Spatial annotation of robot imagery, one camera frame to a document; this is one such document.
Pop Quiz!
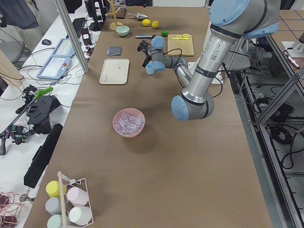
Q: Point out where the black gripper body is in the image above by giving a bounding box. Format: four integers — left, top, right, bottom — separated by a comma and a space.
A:
144, 42, 150, 61

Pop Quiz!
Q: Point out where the light blue cup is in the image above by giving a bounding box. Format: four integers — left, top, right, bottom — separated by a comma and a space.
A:
145, 62, 154, 75

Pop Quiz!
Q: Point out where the metal ice scoop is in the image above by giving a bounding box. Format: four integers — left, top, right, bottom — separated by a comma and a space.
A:
127, 13, 149, 20

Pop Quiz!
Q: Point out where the pink bowl of ice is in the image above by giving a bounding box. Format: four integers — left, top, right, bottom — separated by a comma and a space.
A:
112, 108, 145, 138

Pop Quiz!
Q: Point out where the white cup rack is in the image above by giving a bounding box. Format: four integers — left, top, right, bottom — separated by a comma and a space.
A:
57, 171, 94, 228

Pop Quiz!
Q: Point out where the pink cup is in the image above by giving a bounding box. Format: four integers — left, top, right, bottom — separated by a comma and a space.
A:
66, 187, 89, 207

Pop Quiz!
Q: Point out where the white cup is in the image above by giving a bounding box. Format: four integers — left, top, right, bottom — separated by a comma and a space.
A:
69, 206, 92, 226

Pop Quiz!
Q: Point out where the grey cup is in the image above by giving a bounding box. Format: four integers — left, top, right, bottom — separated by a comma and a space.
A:
45, 197, 62, 215

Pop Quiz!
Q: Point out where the mint cup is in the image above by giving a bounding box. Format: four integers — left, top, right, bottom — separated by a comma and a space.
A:
47, 214, 63, 228

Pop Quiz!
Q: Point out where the steel muddler black tip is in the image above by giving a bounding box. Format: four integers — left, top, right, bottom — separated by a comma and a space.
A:
135, 35, 156, 39

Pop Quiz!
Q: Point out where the yellow lemon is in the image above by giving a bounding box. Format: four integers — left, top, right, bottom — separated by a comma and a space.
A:
142, 19, 151, 27
151, 20, 159, 29

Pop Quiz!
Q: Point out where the mint green bowl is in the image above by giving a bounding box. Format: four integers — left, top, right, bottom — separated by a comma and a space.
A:
115, 25, 130, 37

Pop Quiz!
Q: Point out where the green lime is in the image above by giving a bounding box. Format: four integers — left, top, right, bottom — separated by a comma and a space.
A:
161, 30, 169, 37

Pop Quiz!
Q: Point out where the grey folded cloth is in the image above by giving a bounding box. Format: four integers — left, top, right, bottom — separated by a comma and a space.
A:
107, 46, 122, 56

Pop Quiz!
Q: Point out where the wooden mug tree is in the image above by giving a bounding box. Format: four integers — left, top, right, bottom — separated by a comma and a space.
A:
107, 0, 123, 30

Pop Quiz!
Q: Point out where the cream rabbit tray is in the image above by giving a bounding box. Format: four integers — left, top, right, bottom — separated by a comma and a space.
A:
99, 59, 130, 85

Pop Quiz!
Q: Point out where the wooden cutting board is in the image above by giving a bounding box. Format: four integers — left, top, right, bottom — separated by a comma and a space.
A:
167, 34, 194, 57

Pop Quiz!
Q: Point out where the lemon half upper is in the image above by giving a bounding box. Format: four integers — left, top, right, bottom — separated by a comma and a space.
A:
182, 33, 190, 38

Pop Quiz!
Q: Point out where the black keyboard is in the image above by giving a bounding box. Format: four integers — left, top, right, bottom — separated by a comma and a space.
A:
72, 18, 86, 38

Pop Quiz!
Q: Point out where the teach pendant far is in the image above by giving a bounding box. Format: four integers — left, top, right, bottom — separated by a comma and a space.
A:
52, 38, 75, 57

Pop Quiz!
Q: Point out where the teach pendant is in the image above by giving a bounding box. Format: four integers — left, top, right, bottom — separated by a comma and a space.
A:
37, 56, 71, 81
52, 38, 75, 57

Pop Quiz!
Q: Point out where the teach pendant near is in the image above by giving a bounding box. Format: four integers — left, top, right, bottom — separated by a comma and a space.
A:
37, 56, 71, 81

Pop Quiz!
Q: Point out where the black computer mouse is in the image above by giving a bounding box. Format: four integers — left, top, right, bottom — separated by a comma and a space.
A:
41, 39, 52, 46

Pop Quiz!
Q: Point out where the black long bar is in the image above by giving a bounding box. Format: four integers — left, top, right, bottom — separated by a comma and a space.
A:
23, 123, 63, 189

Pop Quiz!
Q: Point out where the aluminium frame post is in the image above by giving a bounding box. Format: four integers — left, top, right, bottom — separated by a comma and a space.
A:
54, 0, 89, 73

